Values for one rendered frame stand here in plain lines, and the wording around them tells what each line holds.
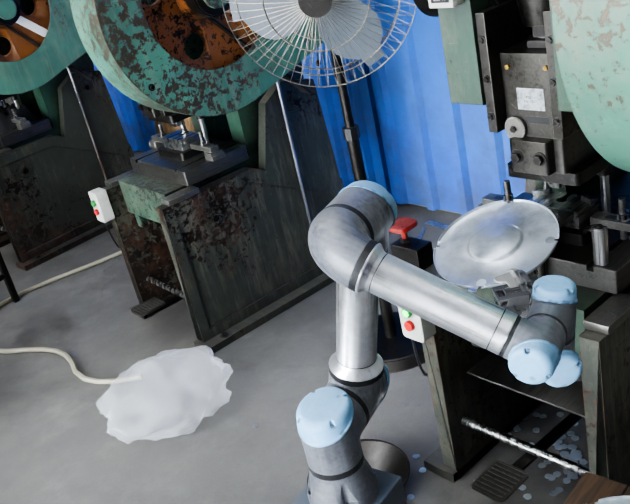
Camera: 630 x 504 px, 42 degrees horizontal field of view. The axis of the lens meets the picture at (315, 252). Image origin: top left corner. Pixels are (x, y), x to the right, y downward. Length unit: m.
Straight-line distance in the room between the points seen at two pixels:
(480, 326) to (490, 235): 0.57
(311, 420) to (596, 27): 0.88
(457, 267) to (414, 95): 2.05
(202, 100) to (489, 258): 1.37
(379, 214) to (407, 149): 2.55
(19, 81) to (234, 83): 1.74
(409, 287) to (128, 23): 1.63
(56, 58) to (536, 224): 3.15
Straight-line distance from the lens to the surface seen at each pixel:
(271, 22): 2.54
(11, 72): 4.44
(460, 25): 1.94
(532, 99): 1.93
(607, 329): 1.84
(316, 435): 1.63
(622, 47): 1.41
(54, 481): 2.95
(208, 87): 2.90
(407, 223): 2.13
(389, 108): 4.01
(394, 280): 1.38
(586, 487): 1.89
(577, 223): 2.04
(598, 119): 1.52
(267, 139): 3.31
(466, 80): 1.97
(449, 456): 2.41
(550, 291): 1.45
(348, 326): 1.63
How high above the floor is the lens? 1.63
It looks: 25 degrees down
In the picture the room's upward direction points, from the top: 13 degrees counter-clockwise
